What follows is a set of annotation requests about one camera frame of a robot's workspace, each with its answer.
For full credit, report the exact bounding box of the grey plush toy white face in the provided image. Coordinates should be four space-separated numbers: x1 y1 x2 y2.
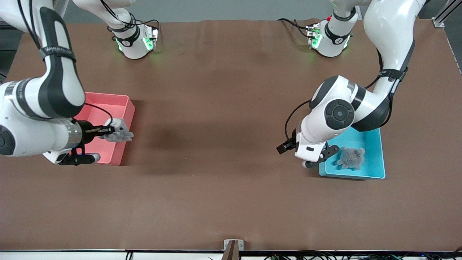
104 118 134 143

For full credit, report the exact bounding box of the pink plastic box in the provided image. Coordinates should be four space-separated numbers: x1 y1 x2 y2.
69 92 136 166

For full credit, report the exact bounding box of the blue plastic box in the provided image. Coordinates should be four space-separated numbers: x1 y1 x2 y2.
319 126 386 180

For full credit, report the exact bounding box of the brown table cover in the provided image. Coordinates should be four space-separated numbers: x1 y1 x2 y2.
0 19 462 251

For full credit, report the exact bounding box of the metal base connector plate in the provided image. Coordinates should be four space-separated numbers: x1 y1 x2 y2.
143 26 159 52
306 22 322 49

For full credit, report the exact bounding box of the white table edge strip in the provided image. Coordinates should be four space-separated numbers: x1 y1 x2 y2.
0 249 462 260

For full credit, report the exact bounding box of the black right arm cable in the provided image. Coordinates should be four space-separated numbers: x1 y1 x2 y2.
16 0 114 127

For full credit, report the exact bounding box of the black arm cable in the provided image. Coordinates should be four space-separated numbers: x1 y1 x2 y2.
16 0 114 127
284 78 379 143

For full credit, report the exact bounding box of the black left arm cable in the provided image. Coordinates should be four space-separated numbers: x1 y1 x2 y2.
284 78 379 143

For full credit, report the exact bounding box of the metal clamp bracket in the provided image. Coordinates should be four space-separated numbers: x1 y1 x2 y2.
223 239 244 260

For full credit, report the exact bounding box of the black base cable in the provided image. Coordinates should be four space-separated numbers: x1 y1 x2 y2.
277 18 311 38
132 17 160 31

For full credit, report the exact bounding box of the aluminium frame profile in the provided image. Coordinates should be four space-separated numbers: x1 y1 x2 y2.
419 0 462 28

